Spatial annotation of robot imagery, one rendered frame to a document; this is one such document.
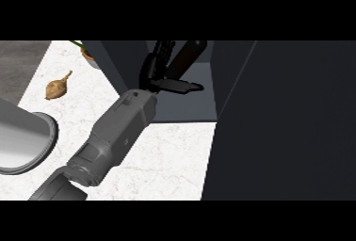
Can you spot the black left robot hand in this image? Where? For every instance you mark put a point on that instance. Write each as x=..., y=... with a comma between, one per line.
x=155, y=67

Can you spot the dark brown wine bottle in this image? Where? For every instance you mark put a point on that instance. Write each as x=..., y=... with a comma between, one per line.
x=188, y=56

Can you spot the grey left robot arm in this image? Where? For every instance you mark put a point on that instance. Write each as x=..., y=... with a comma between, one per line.
x=115, y=128

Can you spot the dark grey cabinet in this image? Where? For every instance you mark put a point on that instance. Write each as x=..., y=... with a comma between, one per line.
x=185, y=106

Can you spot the dark grey cabinet door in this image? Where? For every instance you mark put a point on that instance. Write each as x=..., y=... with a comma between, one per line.
x=287, y=125

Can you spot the brown onion with stem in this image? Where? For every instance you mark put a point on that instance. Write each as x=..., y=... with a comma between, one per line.
x=56, y=88

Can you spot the grey metal pot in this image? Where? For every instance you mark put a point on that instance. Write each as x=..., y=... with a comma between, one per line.
x=21, y=141

